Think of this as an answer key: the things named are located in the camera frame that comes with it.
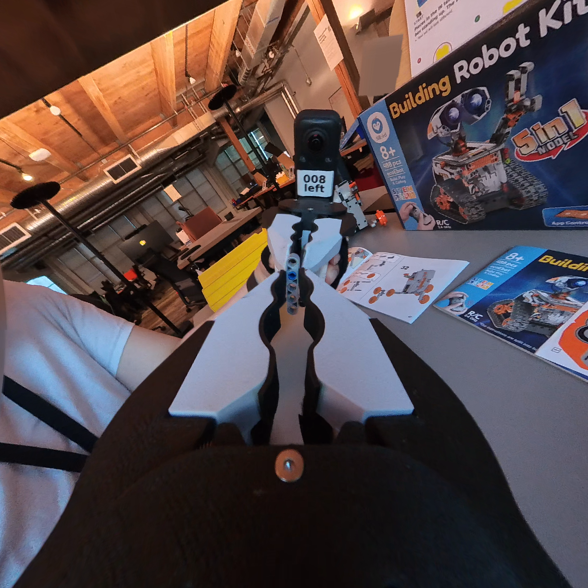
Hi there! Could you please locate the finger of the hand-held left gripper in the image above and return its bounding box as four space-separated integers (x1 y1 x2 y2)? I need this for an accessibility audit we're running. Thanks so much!
302 219 354 273
267 215 300 273

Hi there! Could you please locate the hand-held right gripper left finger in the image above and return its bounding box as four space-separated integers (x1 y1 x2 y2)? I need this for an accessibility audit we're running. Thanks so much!
168 270 283 444

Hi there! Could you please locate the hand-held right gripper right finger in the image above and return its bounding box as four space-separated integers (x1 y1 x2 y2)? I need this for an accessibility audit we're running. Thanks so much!
301 270 414 443

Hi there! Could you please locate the grey holed beam with blue pin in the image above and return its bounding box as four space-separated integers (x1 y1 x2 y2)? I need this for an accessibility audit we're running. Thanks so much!
285 255 305 316

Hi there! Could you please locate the person's left forearm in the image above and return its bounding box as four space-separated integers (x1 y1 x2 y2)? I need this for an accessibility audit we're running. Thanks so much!
115 324 187 391

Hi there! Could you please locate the grey desk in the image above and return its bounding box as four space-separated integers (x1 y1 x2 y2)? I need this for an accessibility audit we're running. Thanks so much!
202 195 588 588

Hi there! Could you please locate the partly built toy robot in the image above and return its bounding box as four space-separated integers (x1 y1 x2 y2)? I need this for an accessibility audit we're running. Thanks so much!
334 180 370 230

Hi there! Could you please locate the grey background table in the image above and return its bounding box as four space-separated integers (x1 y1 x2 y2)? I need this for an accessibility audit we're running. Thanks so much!
177 207 263 269

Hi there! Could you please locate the yellow plastic bin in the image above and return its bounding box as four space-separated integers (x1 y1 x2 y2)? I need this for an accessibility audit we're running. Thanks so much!
198 229 268 313

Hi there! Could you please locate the brown cardboard box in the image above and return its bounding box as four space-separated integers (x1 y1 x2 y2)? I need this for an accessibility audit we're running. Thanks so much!
184 207 223 239

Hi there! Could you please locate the open white instruction booklet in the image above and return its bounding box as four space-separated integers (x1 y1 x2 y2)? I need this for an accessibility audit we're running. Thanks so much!
337 247 470 324

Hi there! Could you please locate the black office chair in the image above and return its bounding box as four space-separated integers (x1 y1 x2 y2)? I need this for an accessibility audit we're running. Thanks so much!
156 257 207 314

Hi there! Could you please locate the white paper notice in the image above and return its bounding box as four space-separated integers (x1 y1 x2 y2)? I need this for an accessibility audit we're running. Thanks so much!
314 14 344 70

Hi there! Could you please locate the black floor lamp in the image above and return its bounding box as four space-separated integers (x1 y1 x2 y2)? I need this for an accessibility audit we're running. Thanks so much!
208 84 276 194
10 181 184 337

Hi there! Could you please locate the dark computer monitor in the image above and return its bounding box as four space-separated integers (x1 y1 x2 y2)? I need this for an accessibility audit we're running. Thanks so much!
119 220 177 265

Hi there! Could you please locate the wooden backboard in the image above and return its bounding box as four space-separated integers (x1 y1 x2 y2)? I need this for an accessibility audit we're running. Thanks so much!
388 0 414 88

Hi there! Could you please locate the robot kit box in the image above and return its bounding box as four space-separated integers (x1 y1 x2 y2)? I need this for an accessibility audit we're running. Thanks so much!
357 0 588 230

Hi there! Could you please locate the blue instruction booklet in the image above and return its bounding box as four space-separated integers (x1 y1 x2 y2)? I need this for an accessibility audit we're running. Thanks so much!
434 246 588 354

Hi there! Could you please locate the white instruction poster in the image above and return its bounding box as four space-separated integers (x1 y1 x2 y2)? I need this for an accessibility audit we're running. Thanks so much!
404 0 588 76

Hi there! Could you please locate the robot sticker sheet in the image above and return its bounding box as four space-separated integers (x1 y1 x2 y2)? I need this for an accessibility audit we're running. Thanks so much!
535 303 588 382

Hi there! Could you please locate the metal air duct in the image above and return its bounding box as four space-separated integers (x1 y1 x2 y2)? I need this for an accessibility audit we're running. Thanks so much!
0 80 295 272

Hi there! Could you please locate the black harness strap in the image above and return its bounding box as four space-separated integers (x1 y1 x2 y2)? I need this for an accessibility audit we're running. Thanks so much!
0 374 99 473

